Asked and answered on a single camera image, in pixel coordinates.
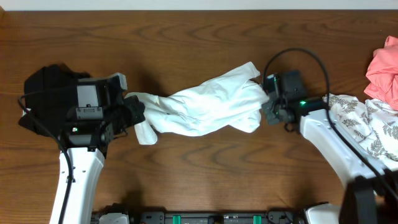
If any white printed t-shirt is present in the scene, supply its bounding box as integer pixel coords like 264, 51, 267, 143
127, 62, 269, 145

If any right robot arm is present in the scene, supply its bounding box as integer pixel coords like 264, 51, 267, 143
262, 71, 397, 224

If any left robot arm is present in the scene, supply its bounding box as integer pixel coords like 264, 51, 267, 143
50, 73, 145, 223

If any folded black garment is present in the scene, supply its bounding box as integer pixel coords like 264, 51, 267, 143
24, 64, 90, 137

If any white fern-print garment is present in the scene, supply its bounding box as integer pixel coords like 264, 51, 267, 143
323, 94, 398, 170

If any pink garment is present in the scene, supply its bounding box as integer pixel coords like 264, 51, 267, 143
364, 35, 397, 110

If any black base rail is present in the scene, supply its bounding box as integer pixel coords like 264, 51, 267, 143
90, 203, 306, 224

